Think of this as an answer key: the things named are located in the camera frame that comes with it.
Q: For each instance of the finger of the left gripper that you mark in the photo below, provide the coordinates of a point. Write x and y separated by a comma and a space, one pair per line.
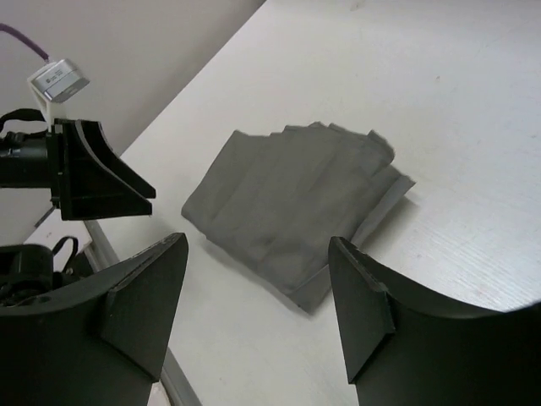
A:
94, 141
90, 193

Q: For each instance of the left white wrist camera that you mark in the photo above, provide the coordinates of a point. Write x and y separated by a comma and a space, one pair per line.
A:
53, 84

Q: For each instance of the grey pleated skirt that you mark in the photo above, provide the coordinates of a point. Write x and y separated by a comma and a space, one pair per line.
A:
274, 202

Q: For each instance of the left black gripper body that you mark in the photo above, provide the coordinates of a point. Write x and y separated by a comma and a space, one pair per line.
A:
33, 161

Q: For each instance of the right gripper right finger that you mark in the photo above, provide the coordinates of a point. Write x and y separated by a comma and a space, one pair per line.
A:
406, 344

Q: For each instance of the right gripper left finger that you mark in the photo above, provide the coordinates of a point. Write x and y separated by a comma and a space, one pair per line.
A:
53, 352

